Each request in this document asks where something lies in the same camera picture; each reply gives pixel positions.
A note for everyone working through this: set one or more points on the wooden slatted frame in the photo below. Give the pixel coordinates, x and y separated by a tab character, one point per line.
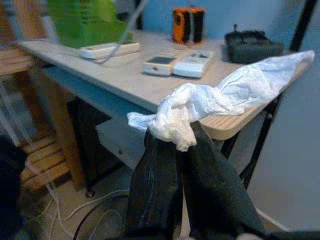
72	150

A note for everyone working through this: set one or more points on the white tissue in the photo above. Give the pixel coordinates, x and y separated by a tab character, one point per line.
200	105

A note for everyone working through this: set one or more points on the light wood desk black frame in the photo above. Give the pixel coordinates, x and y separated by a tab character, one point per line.
125	80

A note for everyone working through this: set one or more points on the black case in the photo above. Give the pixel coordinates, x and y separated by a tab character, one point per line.
250	47

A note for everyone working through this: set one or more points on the black cushioned metal chair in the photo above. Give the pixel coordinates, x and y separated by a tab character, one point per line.
10	187

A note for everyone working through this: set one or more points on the white remote with dark screen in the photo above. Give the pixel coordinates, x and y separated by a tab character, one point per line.
157	65

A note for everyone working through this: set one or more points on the green plastic basket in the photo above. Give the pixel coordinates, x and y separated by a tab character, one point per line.
87	25

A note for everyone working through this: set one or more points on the orange and black device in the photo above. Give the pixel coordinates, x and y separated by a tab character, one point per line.
180	25

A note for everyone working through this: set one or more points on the white drawer box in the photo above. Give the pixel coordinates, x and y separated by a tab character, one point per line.
112	140

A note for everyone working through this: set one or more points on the grey blue keyboard tray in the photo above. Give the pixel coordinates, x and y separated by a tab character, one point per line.
87	92

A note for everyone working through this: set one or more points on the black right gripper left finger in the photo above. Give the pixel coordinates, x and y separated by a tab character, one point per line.
155	190

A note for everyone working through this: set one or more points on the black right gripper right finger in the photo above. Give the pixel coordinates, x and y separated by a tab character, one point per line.
215	195

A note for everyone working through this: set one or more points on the white remote control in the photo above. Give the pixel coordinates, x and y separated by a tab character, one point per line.
100	51
190	65

